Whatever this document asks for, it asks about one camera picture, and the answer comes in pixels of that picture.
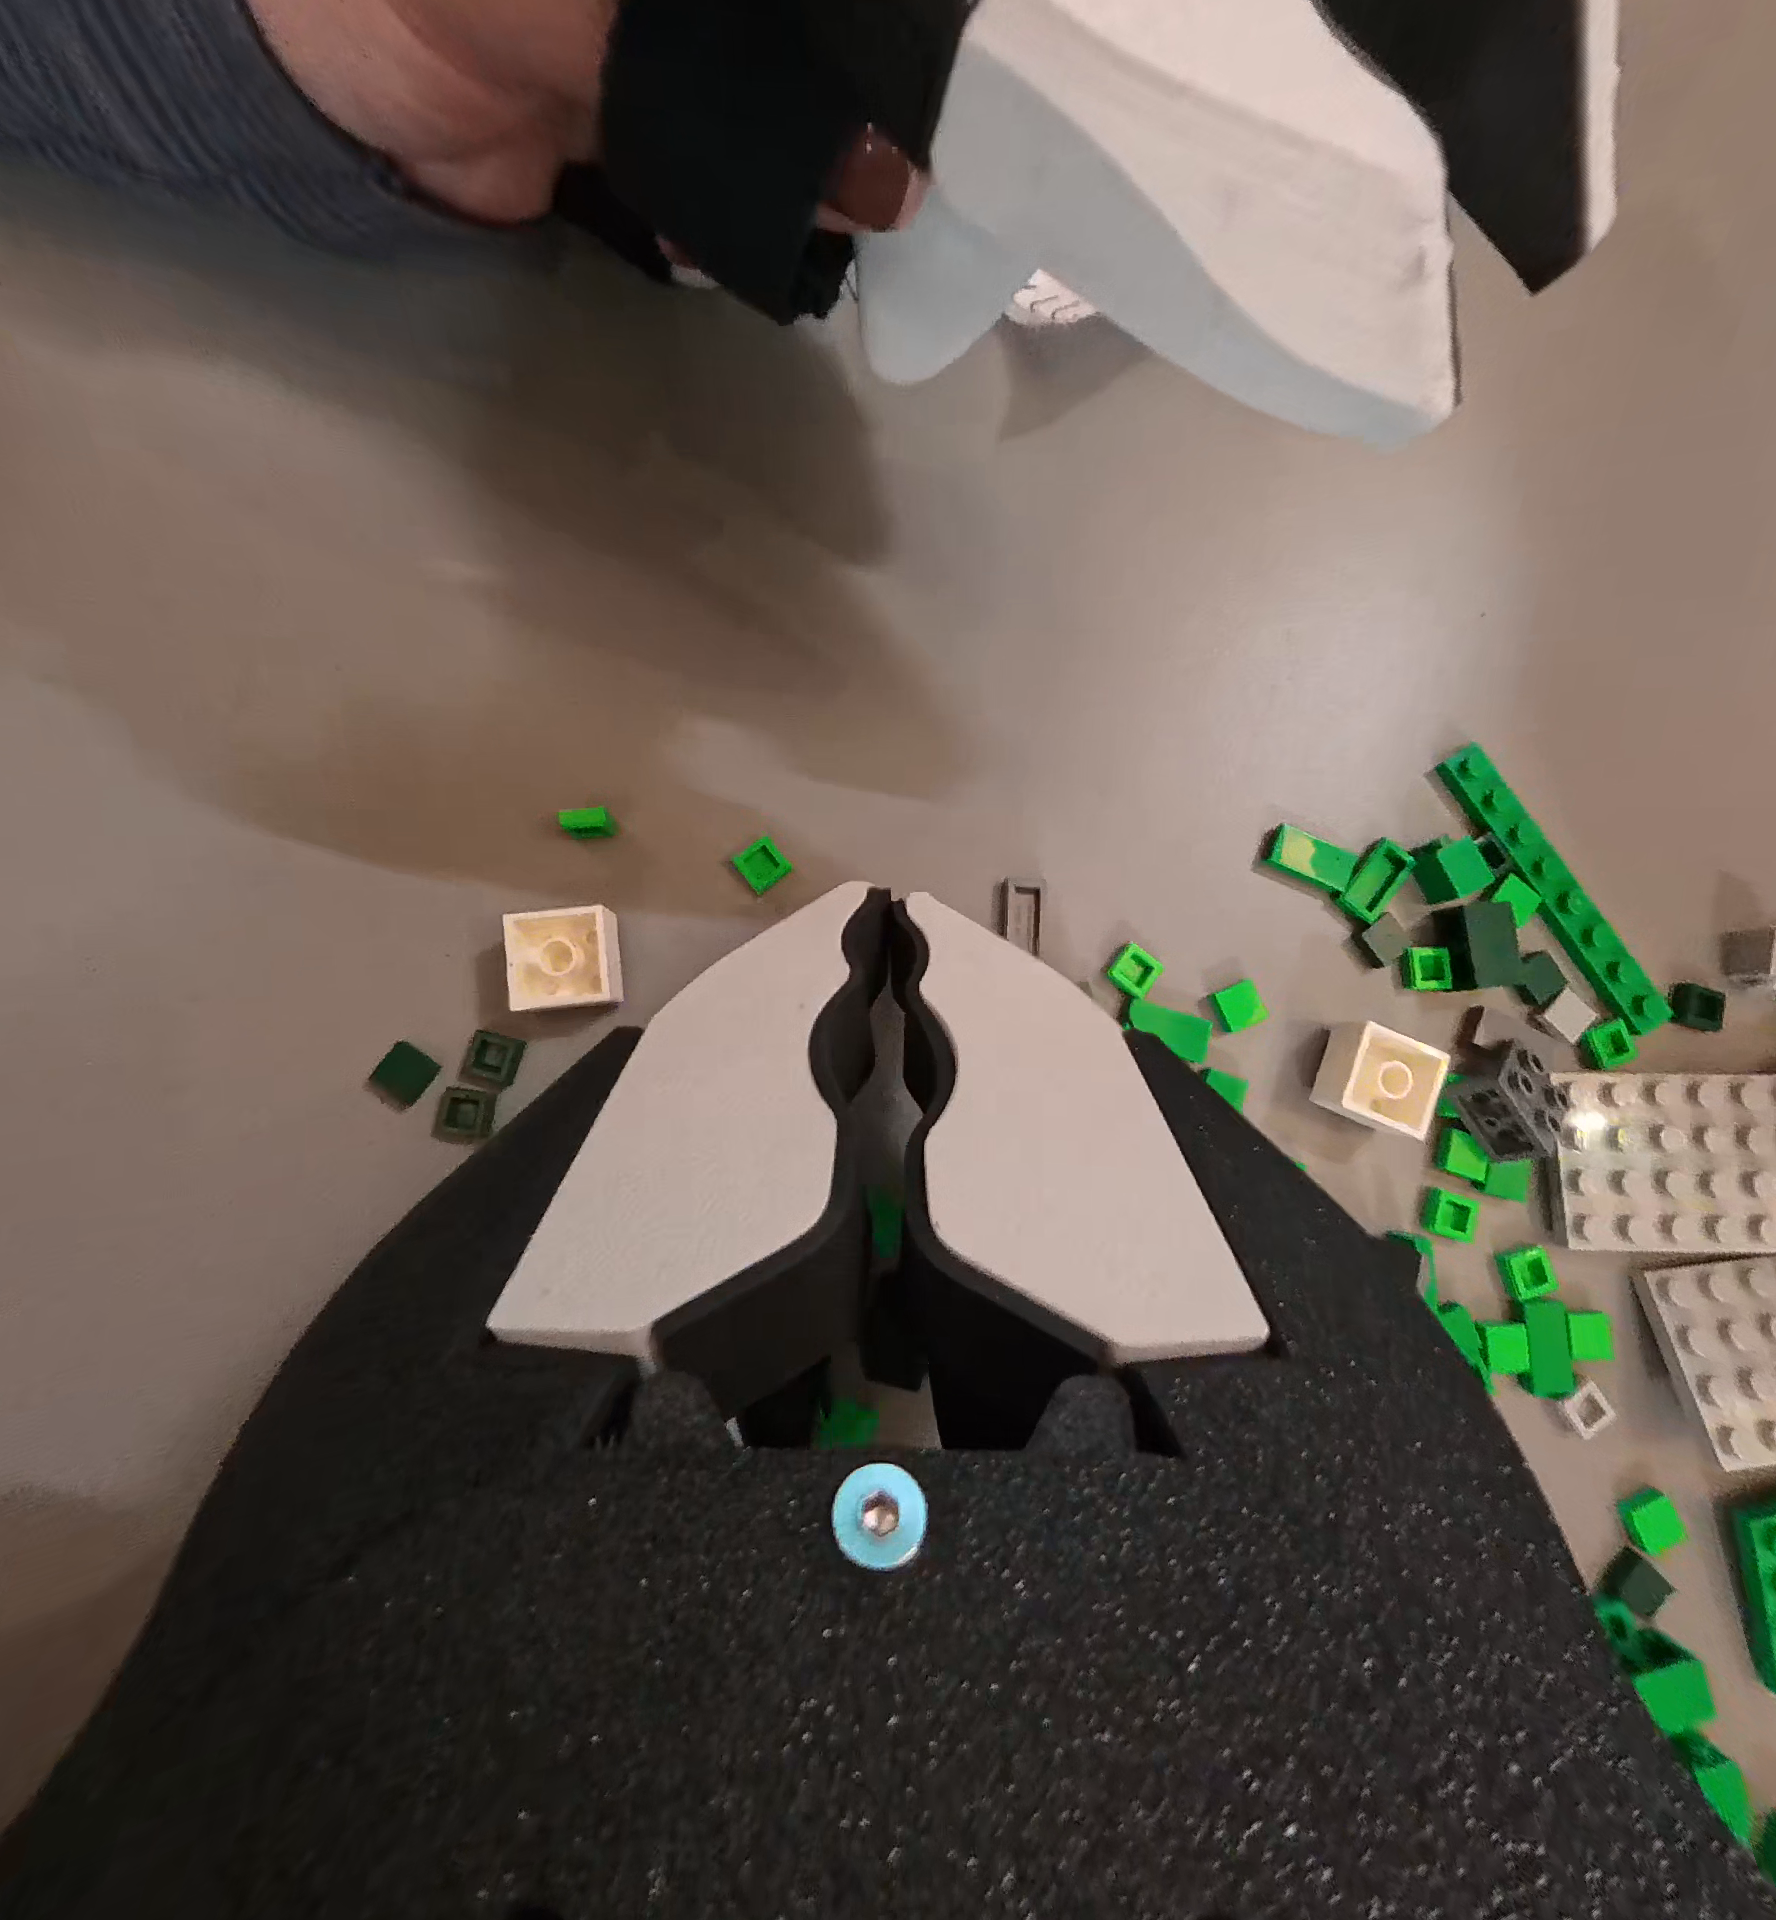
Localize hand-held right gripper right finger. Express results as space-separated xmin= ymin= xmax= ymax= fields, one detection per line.
xmin=888 ymin=888 xmax=1272 ymax=1380

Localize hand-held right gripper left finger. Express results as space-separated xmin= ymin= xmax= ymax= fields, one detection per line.
xmin=487 ymin=882 xmax=890 ymax=1373

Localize white square brick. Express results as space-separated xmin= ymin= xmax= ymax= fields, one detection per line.
xmin=501 ymin=906 xmax=623 ymax=1014
xmin=1314 ymin=1019 xmax=1455 ymax=1142

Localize pile of small green bricks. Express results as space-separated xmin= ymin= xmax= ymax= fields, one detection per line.
xmin=1103 ymin=816 xmax=1776 ymax=1920

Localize person's left forearm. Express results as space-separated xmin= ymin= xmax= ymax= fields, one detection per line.
xmin=0 ymin=0 xmax=426 ymax=264

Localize grey desk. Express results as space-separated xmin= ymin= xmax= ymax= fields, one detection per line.
xmin=0 ymin=141 xmax=1776 ymax=1920

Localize person's left hand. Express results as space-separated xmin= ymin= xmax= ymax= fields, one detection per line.
xmin=250 ymin=0 xmax=620 ymax=229

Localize dark grey holed brick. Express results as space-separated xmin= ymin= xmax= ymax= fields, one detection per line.
xmin=1455 ymin=1039 xmax=1565 ymax=1157

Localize long narrow green plate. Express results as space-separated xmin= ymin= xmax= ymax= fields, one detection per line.
xmin=1431 ymin=744 xmax=1678 ymax=1037

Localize grey studded plate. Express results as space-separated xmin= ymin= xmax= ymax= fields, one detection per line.
xmin=1549 ymin=1068 xmax=1776 ymax=1255
xmin=1632 ymin=1253 xmax=1776 ymax=1472

